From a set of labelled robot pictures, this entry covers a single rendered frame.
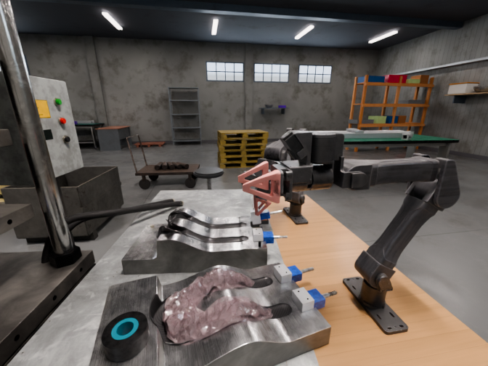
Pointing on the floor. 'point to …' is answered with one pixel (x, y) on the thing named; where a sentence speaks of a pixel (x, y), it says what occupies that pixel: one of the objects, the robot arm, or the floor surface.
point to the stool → (208, 173)
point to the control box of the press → (66, 133)
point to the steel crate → (90, 203)
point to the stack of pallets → (240, 147)
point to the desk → (113, 137)
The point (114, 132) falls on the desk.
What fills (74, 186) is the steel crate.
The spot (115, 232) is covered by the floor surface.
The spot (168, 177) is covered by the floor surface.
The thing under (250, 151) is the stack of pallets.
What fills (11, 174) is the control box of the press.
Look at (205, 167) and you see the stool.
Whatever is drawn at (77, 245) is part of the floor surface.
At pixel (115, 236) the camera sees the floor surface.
